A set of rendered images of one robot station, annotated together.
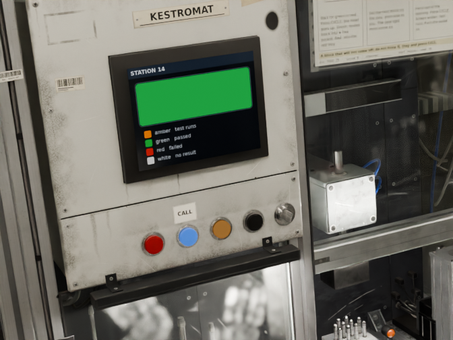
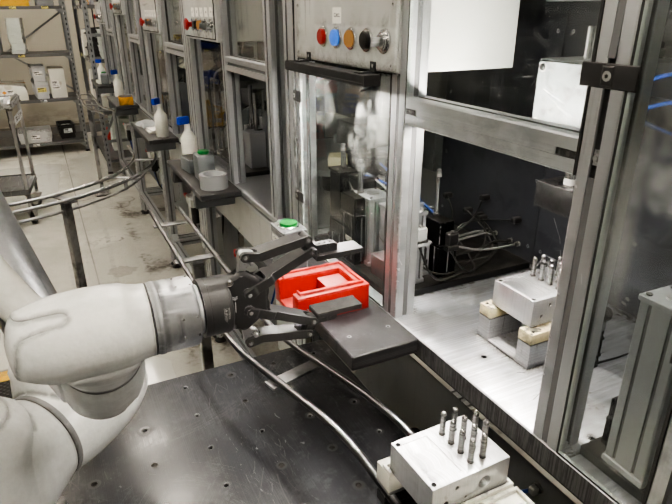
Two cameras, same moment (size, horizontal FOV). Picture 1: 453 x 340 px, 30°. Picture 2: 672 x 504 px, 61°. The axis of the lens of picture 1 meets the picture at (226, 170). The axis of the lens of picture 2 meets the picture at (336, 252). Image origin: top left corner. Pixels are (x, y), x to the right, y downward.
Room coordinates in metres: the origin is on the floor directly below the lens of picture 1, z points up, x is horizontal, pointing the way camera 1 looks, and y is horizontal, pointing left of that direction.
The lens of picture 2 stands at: (1.23, -1.11, 1.47)
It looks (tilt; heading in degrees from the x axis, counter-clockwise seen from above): 23 degrees down; 86
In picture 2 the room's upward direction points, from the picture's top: straight up
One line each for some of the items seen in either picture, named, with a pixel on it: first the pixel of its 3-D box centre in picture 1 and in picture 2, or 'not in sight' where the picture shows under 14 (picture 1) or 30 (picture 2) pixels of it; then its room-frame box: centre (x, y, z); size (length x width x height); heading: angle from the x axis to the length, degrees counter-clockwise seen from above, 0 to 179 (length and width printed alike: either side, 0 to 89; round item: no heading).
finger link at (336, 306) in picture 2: not in sight; (335, 306); (1.28, -0.39, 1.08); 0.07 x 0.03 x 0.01; 22
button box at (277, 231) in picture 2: not in sight; (292, 248); (1.22, 0.09, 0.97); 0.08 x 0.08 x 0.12; 22
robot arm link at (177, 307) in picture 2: not in sight; (175, 313); (1.07, -0.48, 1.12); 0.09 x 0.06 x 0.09; 112
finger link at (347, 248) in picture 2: not in sight; (335, 250); (1.28, -0.39, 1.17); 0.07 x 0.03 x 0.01; 22
